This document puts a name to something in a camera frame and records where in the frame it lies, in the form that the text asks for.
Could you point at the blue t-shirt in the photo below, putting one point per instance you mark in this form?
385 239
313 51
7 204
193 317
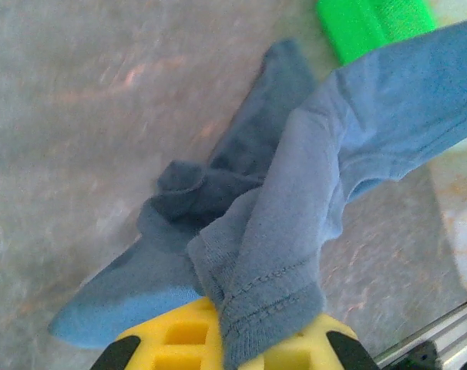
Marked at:
295 200

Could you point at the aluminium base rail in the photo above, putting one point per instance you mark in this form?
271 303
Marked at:
457 339

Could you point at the green plastic basket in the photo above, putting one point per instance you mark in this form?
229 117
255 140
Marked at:
364 27

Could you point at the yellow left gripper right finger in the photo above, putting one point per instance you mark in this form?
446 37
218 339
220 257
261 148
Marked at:
314 347

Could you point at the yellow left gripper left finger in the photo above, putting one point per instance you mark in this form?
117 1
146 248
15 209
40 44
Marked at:
179 339

